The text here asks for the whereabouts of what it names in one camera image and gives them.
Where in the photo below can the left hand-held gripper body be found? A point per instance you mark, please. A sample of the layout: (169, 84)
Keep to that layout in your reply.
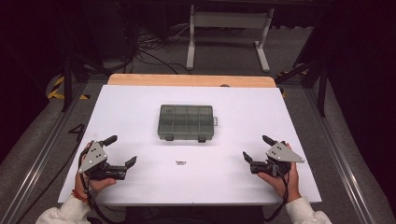
(93, 157)

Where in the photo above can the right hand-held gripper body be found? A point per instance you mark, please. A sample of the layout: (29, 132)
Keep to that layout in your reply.
(281, 154)

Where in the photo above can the grey transparent compartment box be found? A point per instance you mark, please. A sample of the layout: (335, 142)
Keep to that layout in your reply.
(185, 121)

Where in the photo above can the person's left hand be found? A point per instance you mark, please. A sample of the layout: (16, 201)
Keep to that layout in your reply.
(99, 185)

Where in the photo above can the person's right hand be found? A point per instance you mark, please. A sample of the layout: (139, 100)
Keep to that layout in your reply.
(291, 185)

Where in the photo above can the white table cover board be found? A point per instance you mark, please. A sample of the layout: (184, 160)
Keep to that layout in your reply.
(130, 105)

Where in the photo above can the yellow black floor tape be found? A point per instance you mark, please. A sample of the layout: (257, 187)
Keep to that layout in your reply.
(283, 74)
(56, 93)

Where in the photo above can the black tripod stand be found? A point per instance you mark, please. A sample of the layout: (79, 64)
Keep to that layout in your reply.
(67, 84)
(322, 90)

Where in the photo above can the person's lap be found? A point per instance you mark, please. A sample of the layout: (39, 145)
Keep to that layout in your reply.
(193, 216)

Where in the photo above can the wooden table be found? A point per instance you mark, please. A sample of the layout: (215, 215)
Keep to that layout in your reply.
(186, 80)

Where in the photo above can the white metal stand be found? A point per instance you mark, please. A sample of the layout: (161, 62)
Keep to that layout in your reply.
(230, 20)

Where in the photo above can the aluminium floor rail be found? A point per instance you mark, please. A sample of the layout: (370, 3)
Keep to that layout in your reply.
(40, 158)
(339, 155)

